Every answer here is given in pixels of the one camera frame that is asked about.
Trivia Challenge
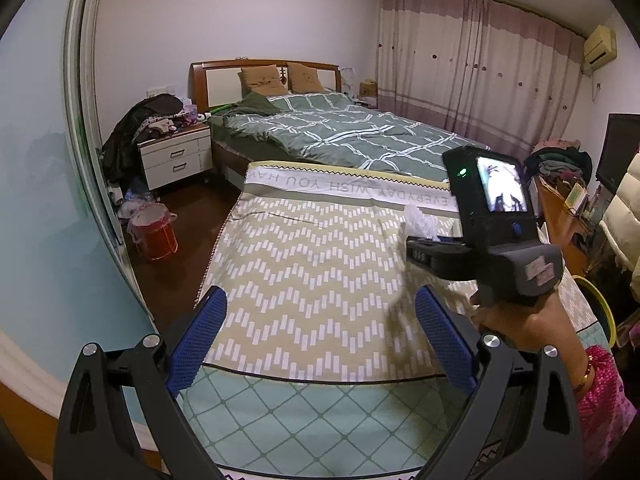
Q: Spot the green checked quilt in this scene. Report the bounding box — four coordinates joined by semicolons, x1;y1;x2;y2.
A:
207;90;490;183

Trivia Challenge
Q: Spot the wooden desk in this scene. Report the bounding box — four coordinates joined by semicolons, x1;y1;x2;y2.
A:
531;175;607;277

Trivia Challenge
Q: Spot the black television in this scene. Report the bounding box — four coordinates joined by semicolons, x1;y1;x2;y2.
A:
595;114;640;196

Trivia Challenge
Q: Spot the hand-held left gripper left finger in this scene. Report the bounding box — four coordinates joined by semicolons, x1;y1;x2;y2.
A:
52;285;230;480

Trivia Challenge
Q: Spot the white foam net sleeve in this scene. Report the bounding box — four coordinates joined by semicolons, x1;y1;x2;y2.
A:
385;205;460;312

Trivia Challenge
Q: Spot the sliding wardrobe door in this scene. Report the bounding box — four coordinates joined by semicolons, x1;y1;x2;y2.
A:
0;0;163;361

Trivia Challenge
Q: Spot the folded clothes pile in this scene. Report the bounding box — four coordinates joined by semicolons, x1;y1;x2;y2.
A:
524;139;594;187

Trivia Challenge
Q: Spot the beige chevron tablecloth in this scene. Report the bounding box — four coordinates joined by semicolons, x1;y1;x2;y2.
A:
194;160;601;387

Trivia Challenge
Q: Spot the small green white box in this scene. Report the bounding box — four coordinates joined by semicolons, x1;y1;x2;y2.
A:
565;182;589;212

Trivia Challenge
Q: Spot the dark clothes pile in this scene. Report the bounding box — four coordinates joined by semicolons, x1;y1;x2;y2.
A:
101;94;185;187

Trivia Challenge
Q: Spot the beige air conditioner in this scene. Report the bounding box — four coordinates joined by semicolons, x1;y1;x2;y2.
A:
580;25;617;74

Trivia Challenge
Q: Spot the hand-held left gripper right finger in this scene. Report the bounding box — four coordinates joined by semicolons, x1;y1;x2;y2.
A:
414;284;586;480

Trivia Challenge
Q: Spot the wooden bed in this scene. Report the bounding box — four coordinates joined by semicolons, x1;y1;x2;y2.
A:
189;59;492;185

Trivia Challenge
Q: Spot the plastic bags heap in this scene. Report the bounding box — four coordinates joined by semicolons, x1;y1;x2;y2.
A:
115;184;154;219

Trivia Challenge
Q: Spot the teal diamond table cover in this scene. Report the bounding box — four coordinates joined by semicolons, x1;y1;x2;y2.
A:
134;327;617;480

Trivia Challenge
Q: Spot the gold bracelet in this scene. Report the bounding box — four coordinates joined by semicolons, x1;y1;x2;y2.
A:
572;355;596;395

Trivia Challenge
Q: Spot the dark green cloth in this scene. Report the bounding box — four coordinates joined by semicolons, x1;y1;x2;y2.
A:
229;92;282;117

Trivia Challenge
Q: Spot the person's right hand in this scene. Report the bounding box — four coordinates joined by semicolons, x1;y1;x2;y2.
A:
472;300;585;362

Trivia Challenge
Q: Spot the person's right forearm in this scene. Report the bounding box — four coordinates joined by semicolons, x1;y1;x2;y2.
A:
565;342;632;480

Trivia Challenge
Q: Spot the clutter of small toiletries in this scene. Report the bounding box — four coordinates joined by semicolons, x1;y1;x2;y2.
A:
172;101;212;134

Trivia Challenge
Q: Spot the brown pillow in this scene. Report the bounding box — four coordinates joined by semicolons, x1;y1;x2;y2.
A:
287;62;327;94
237;65;292;99

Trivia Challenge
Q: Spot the red bucket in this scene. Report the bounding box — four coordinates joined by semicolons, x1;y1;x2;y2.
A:
129;203;180;262

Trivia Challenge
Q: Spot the pink beige curtain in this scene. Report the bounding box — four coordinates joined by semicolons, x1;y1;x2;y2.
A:
375;0;587;162

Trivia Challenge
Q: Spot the white nightstand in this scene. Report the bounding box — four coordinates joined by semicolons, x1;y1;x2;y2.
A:
137;124;214;192

